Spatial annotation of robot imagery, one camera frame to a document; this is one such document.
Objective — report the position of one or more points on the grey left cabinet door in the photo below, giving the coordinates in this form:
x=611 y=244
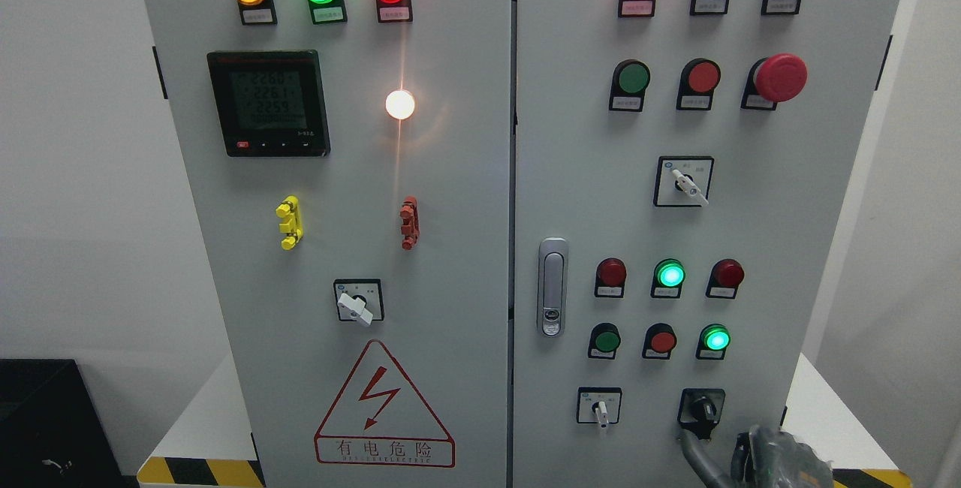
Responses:
x=445 y=301

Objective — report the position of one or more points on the black digital power meter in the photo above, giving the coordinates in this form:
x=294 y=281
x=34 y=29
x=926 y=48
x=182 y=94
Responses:
x=270 y=103

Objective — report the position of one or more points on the red push button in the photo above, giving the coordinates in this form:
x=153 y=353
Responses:
x=660 y=340
x=697 y=84

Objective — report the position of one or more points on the black box lower left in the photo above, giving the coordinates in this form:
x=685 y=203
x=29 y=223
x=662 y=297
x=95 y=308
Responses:
x=51 y=435

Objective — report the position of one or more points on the red electric hazard warning sticker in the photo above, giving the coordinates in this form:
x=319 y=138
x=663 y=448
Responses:
x=380 y=418

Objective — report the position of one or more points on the white selector switch lower right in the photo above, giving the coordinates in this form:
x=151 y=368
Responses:
x=599 y=406

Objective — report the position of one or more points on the black knob selector switch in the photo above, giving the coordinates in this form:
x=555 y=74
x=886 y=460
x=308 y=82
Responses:
x=700 y=410

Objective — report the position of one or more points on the red emergency stop mushroom button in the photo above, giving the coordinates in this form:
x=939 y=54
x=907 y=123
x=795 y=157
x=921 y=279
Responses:
x=773 y=80

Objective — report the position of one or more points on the white selector switch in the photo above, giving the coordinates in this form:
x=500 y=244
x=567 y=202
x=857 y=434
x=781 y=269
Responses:
x=599 y=406
x=683 y=181

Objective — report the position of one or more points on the silver door handle lock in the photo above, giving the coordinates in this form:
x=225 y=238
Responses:
x=552 y=283

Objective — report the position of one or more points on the dark red indicator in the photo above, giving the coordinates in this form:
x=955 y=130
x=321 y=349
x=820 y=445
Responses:
x=611 y=275
x=725 y=278

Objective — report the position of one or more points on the red push button upper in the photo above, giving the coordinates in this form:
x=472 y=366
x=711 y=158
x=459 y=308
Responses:
x=697 y=84

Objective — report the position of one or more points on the dark red indicator right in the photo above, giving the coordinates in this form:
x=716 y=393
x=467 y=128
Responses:
x=725 y=278

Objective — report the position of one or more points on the grey cabinet door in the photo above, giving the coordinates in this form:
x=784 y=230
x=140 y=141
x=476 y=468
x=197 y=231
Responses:
x=445 y=301
x=587 y=174

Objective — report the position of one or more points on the lit green push button lower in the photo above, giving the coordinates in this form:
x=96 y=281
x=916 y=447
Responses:
x=713 y=342

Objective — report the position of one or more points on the dark red indicator left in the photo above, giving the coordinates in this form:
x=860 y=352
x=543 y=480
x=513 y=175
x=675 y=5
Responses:
x=611 y=275

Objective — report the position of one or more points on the white selector switch upper right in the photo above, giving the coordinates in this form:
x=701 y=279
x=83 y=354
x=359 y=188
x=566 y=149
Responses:
x=683 y=181

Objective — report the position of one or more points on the white glowing lamp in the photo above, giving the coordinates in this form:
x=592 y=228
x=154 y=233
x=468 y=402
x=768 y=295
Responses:
x=400 y=104

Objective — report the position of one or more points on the red terminal connector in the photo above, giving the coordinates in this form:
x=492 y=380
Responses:
x=410 y=228

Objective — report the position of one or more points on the red push button lower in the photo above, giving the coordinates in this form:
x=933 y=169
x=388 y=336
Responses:
x=660 y=340

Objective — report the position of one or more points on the yellow terminal connector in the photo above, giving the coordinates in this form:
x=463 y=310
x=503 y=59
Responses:
x=290 y=222

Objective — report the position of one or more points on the green push button upper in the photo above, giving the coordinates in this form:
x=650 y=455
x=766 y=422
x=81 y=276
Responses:
x=630 y=79

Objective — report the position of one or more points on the grey right cabinet door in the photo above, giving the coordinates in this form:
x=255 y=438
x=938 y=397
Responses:
x=587 y=174

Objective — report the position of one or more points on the white selector switch left door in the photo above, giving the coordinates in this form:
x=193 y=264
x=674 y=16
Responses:
x=359 y=300

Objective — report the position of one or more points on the lit green indicator middle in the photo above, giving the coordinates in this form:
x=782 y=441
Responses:
x=667 y=279

